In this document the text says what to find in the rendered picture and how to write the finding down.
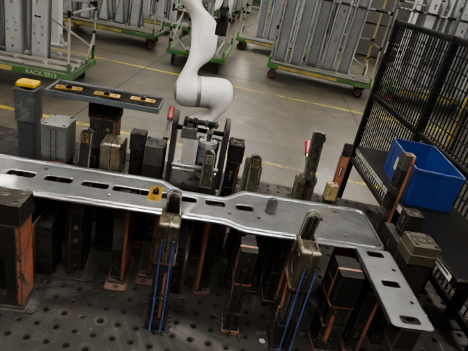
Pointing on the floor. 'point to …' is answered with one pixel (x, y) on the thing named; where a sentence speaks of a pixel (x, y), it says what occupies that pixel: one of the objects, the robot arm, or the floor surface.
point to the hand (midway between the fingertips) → (220, 30)
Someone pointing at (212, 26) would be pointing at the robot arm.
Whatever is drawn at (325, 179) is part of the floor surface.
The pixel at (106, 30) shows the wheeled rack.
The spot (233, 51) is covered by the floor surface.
